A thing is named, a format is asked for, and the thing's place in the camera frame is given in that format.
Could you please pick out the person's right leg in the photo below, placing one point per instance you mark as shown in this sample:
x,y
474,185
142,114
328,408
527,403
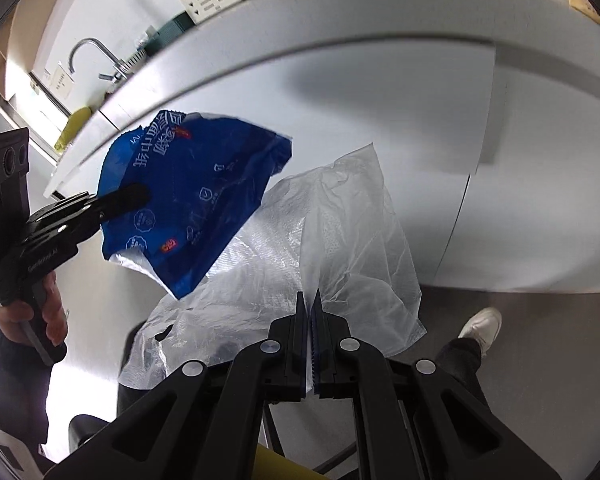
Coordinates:
x,y
460,365

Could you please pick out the yellow object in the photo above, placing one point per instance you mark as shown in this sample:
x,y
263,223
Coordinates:
x,y
280,465

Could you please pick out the cardboard box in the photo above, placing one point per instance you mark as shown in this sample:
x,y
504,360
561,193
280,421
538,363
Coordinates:
x,y
587,7

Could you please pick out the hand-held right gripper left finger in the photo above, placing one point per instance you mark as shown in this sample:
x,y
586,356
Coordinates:
x,y
287,360

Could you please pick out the person's right white shoe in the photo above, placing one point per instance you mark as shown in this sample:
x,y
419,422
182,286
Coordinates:
x,y
480,327

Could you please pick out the clear plastic bag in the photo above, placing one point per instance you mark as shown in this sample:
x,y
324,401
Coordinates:
x,y
340,240

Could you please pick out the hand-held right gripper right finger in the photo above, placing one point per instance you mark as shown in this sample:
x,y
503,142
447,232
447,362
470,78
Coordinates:
x,y
330,360

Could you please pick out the person's left hand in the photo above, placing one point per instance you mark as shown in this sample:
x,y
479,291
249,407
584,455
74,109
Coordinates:
x,y
52,310

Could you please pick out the silver faucet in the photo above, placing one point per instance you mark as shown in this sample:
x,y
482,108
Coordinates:
x,y
87,45

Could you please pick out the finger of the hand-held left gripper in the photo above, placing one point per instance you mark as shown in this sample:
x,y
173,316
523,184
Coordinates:
x,y
122,200

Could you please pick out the blue packaging bag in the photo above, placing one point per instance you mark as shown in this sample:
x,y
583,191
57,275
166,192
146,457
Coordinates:
x,y
195,200

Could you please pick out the white paper note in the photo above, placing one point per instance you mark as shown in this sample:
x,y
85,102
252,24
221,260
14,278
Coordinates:
x,y
60,80

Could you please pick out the yellow cloth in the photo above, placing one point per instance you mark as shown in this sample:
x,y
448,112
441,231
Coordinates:
x,y
72,127

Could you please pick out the green basket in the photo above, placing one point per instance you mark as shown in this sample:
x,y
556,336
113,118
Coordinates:
x,y
167,32

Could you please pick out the white cabinet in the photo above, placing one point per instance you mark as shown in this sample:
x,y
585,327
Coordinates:
x,y
530,210

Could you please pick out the person's left forearm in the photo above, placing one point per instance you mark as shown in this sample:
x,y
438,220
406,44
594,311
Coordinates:
x,y
15,390

